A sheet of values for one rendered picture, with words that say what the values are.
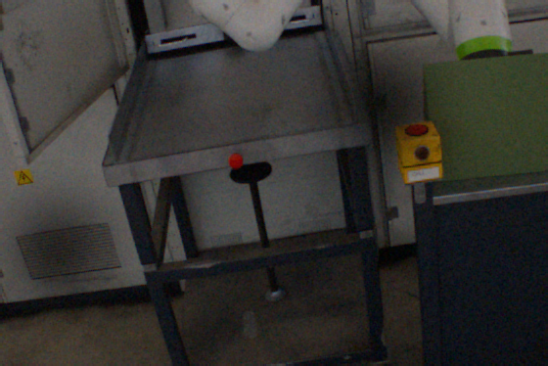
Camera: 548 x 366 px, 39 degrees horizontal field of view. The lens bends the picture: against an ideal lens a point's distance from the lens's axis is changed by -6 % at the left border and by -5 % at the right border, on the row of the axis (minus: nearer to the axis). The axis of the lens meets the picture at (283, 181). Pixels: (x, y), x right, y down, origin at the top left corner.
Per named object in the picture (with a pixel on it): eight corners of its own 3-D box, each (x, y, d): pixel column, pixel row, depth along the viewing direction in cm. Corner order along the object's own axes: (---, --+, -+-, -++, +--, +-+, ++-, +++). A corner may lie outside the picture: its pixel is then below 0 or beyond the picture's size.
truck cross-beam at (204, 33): (322, 23, 240) (319, 5, 238) (148, 54, 242) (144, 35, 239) (320, 19, 245) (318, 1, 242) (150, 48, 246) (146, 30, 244)
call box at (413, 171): (443, 180, 160) (439, 135, 155) (405, 187, 160) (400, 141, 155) (434, 162, 167) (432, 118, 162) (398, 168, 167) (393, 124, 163)
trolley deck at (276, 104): (374, 144, 181) (371, 119, 178) (107, 187, 183) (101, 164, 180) (340, 48, 241) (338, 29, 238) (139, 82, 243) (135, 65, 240)
